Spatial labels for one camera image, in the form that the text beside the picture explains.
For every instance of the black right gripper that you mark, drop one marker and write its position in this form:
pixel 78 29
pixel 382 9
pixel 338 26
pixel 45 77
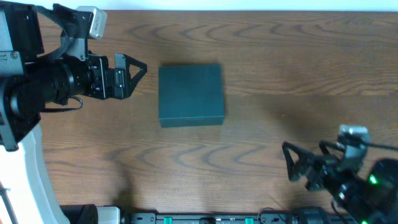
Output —
pixel 318 170

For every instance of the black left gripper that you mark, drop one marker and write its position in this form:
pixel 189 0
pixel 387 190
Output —
pixel 104 76

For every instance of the black gift box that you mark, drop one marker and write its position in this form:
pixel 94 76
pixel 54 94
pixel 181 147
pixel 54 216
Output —
pixel 190 95

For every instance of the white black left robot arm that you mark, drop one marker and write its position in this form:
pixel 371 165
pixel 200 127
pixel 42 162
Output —
pixel 45 62

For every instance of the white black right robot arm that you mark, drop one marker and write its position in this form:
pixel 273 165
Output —
pixel 369 200

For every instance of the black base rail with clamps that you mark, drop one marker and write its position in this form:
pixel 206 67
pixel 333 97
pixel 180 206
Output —
pixel 308 215

